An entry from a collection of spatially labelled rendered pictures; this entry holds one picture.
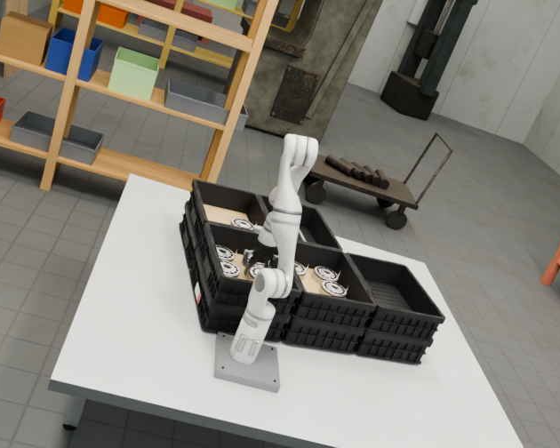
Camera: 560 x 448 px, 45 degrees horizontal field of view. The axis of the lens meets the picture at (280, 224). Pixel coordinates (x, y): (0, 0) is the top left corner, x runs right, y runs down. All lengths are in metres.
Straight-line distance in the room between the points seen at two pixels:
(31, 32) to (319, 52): 3.61
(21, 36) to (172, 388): 2.85
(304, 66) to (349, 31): 0.58
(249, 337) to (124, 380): 0.41
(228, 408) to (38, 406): 1.09
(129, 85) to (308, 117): 3.36
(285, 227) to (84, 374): 0.72
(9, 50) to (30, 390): 2.22
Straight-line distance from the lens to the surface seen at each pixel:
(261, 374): 2.23
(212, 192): 2.97
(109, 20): 8.63
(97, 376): 2.06
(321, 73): 7.33
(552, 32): 13.35
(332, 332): 2.50
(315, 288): 2.64
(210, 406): 2.08
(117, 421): 3.00
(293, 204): 2.08
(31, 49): 4.46
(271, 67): 7.21
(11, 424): 2.90
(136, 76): 4.38
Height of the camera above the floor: 1.99
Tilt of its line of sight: 22 degrees down
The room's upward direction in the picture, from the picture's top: 22 degrees clockwise
